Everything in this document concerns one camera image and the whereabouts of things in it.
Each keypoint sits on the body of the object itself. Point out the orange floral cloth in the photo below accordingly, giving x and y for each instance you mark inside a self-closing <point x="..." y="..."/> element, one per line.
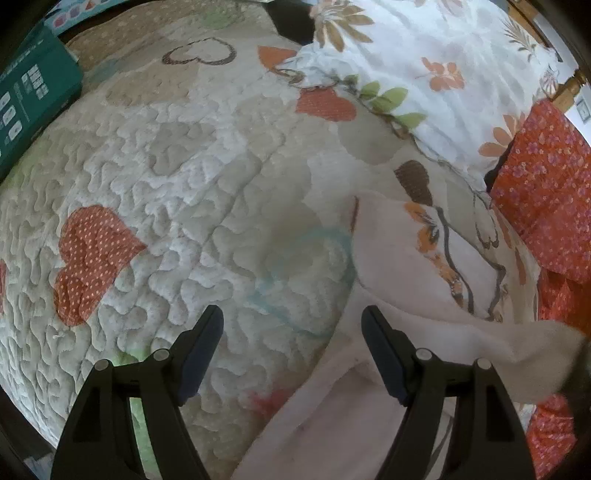
<point x="545" y="184"/>

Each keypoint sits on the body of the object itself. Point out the heart patterned quilt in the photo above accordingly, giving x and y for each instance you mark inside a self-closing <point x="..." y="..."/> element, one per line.
<point x="194" y="194"/>

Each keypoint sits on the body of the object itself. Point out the white floral pillow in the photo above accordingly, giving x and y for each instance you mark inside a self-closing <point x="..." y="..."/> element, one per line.
<point x="429" y="87"/>

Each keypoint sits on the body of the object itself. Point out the teal cardboard box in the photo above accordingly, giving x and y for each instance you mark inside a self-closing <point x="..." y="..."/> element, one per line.
<point x="34" y="97"/>

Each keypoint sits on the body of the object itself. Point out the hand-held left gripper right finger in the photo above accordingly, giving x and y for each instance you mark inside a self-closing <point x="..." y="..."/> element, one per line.
<point x="390" y="364"/>

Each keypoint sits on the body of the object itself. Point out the black cloth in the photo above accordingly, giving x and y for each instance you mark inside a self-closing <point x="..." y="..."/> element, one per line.
<point x="295" y="21"/>

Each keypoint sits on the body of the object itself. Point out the colourful shapes toy box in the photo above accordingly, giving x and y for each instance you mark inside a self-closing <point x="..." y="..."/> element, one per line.
<point x="78" y="14"/>

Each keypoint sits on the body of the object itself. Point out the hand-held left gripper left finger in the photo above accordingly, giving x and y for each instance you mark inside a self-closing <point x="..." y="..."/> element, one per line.
<point x="196" y="364"/>

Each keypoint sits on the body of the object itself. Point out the white fleece garment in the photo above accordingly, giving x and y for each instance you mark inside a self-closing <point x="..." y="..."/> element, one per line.
<point x="351" y="415"/>

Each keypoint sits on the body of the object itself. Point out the wooden bedpost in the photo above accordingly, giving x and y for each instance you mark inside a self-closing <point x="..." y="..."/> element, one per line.
<point x="569" y="90"/>

